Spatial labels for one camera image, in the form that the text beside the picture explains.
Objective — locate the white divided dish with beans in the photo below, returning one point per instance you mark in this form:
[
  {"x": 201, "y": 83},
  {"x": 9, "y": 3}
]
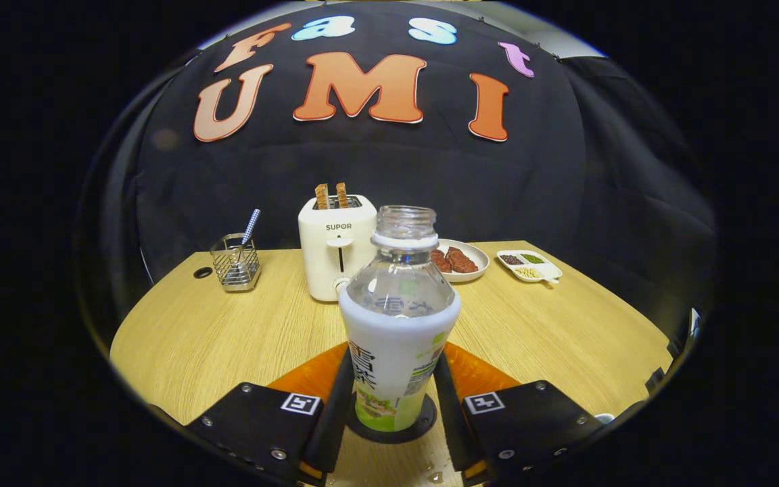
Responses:
[{"x": 530, "y": 266}]

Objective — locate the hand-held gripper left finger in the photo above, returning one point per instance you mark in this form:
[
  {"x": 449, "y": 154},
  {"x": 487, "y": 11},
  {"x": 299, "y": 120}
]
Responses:
[{"x": 332, "y": 426}]

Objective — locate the white toaster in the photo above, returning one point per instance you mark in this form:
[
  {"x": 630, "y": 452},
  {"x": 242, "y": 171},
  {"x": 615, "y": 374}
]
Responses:
[{"x": 322, "y": 264}]

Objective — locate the clear juice bottle white-green label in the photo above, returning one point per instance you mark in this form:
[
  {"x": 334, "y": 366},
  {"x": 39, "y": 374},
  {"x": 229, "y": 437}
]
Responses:
[{"x": 396, "y": 338}]

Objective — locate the dark brown round coaster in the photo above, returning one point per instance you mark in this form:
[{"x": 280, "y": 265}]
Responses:
[{"x": 393, "y": 436}]

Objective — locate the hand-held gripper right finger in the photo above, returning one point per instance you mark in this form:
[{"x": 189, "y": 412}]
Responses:
[{"x": 449, "y": 423}]

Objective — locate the brown meat piece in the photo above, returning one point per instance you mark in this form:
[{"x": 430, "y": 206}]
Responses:
[
  {"x": 440, "y": 262},
  {"x": 462, "y": 260}
]

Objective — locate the wooden table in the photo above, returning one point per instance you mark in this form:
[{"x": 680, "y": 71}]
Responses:
[{"x": 227, "y": 338}]

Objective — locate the round white plate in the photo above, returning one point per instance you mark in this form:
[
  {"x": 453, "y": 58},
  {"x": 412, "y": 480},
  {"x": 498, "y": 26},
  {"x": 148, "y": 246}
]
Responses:
[{"x": 474, "y": 251}]

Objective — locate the brown toast slice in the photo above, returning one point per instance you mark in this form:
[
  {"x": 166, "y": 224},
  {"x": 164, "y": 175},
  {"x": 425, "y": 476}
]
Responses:
[
  {"x": 342, "y": 195},
  {"x": 322, "y": 196}
]

